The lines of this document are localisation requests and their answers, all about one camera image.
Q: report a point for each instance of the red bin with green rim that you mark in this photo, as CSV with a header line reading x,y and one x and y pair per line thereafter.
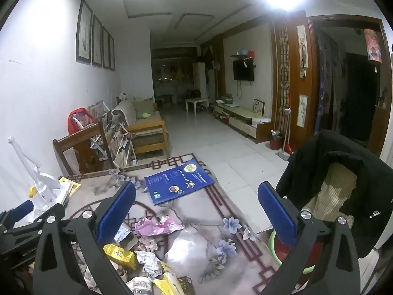
x,y
280,253

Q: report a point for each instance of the large framed wall painting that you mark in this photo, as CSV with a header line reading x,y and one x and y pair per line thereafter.
x,y
84,32

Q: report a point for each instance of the wooden sofa with cushions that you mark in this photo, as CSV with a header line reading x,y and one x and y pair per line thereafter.
x,y
147,129

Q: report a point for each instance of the yellow and white packet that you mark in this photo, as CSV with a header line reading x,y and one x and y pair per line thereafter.
x,y
170,282

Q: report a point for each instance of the dark grid-printed box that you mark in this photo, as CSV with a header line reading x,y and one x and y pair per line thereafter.
x,y
185,286

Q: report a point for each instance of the blue printed book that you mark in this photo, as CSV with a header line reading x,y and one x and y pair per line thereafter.
x,y
178,181

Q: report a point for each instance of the dark wooden chair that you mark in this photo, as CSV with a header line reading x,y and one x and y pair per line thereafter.
x,y
83,147

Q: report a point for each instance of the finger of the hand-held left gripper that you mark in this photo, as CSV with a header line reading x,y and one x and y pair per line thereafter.
x,y
21,210

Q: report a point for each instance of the small open dark carton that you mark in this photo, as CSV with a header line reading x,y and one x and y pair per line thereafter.
x,y
127,239

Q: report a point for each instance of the patterned door curtain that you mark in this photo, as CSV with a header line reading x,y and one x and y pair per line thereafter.
x,y
330,83

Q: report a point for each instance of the small red floor bin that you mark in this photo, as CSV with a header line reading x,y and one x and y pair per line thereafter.
x,y
276,143

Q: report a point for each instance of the white desk lamp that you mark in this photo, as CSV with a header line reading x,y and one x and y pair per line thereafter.
x,y
43,187

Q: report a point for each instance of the wall-mounted television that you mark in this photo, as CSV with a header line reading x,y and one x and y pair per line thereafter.
x,y
243,70

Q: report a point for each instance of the white crumpled paper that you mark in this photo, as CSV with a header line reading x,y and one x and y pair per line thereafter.
x,y
150,262

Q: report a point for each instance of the black jacket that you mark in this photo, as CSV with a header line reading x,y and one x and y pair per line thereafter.
x,y
325,147

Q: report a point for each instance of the wooden lattice partition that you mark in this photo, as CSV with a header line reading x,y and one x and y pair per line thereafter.
x,y
282,67

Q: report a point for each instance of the small framed picture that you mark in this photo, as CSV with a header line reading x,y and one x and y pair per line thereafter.
x,y
258,106

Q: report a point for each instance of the stack of thin books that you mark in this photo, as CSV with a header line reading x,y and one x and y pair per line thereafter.
x,y
72,187

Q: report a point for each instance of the hanging scroll painting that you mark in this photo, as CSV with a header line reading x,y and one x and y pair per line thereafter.
x,y
302,46

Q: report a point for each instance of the white side table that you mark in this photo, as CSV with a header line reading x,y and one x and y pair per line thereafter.
x,y
196,102

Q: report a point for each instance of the white rack of books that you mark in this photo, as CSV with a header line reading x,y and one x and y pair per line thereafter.
x,y
118,138

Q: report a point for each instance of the pink plastic wrapper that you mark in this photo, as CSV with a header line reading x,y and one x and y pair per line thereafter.
x,y
156,227

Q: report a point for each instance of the green soft toy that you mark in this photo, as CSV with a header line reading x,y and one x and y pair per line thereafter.
x,y
143,115

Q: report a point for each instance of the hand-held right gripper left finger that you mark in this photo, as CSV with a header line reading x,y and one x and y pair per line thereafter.
x,y
116,210

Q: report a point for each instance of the low television cabinet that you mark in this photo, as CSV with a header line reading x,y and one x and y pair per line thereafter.
x,y
242,119

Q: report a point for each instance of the yellow snack packet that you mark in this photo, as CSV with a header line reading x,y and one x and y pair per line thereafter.
x,y
121,255

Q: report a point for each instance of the wall shelf with items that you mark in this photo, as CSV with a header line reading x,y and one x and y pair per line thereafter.
x,y
242,56

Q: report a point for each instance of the tall white cabinet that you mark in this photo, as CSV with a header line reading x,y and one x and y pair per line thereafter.
x,y
199,83

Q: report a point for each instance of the small hanging painting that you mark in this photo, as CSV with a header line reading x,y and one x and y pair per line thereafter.
x,y
302,110

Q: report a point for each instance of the hanging wall calendar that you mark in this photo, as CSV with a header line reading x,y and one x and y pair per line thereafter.
x,y
373,46

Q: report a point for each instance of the black and white plush toy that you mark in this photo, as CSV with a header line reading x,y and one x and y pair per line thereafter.
x,y
122,96

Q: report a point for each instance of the yellow plastic piece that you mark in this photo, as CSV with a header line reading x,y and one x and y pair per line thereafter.
x,y
33,191

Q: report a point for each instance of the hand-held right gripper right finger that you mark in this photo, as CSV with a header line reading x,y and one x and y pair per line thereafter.
x,y
276,218

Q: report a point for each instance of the red bag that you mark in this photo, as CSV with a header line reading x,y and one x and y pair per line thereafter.
x,y
76,119

